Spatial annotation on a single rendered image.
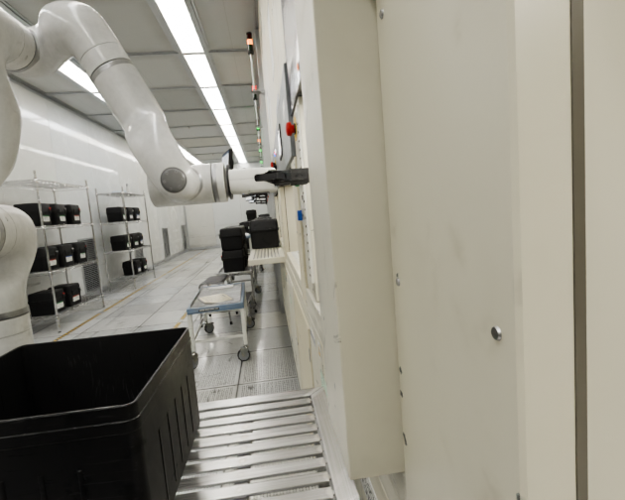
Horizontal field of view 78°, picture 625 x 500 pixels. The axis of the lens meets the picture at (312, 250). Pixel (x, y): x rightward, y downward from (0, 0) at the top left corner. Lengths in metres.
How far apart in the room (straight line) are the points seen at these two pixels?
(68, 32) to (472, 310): 0.89
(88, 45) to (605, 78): 0.86
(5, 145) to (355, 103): 0.79
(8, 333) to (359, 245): 0.82
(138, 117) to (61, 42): 0.21
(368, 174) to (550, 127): 0.17
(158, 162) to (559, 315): 0.69
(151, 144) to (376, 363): 0.59
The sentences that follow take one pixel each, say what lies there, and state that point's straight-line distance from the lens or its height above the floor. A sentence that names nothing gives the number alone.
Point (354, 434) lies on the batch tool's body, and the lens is 0.38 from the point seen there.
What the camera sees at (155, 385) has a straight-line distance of 0.53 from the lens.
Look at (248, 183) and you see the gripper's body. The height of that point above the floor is 1.18.
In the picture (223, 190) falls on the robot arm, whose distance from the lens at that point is 0.83.
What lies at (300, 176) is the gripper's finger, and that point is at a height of 1.19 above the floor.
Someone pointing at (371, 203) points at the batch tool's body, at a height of 1.12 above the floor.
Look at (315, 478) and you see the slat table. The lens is 0.59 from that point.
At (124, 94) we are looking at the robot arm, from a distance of 0.89.
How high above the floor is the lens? 1.12
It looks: 6 degrees down
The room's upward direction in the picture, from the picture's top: 5 degrees counter-clockwise
